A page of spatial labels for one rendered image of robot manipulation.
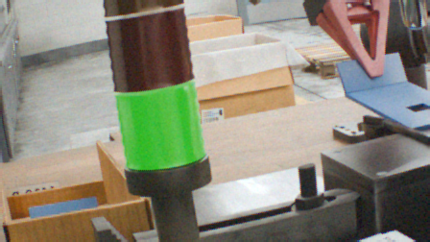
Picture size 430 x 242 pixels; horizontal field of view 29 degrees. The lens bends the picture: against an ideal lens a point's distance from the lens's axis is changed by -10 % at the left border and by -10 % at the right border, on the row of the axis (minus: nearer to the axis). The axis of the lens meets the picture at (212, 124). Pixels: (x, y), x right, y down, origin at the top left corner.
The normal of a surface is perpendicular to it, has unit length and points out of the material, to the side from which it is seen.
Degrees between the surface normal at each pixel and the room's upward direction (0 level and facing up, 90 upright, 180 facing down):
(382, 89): 4
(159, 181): 90
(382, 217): 90
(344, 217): 90
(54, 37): 90
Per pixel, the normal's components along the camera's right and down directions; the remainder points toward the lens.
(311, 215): 0.26, 0.15
